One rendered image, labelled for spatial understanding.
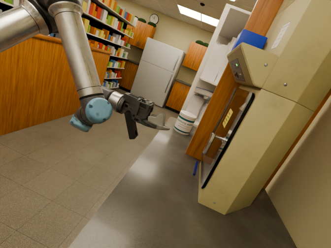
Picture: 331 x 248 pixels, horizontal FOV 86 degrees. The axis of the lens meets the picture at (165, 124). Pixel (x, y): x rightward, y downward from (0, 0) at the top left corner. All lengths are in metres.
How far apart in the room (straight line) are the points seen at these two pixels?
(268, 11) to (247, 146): 0.64
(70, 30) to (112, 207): 0.53
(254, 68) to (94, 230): 0.63
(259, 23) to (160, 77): 4.76
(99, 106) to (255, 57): 0.48
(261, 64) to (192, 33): 5.72
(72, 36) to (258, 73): 0.56
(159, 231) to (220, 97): 0.68
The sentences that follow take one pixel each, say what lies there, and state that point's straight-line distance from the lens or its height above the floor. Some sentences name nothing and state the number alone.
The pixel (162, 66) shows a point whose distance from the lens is 5.62.
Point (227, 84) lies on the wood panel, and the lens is 0.98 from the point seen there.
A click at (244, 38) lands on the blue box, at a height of 1.57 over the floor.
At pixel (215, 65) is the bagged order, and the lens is 2.01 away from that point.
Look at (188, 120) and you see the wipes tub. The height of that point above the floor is 1.06.
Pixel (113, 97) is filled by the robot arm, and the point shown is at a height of 1.19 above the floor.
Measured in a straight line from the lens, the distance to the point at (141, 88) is 5.81.
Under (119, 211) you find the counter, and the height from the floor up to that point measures 0.94.
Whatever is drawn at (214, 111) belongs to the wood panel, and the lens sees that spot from 0.99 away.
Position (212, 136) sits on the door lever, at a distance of 0.68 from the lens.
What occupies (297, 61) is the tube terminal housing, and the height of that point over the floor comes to 1.51.
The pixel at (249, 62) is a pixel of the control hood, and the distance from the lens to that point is 0.62.
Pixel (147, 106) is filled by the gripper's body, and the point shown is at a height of 1.21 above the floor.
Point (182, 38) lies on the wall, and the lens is 6.30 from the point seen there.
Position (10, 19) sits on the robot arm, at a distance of 0.77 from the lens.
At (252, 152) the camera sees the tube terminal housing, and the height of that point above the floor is 1.21.
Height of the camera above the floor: 1.38
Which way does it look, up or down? 18 degrees down
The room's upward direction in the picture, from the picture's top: 22 degrees clockwise
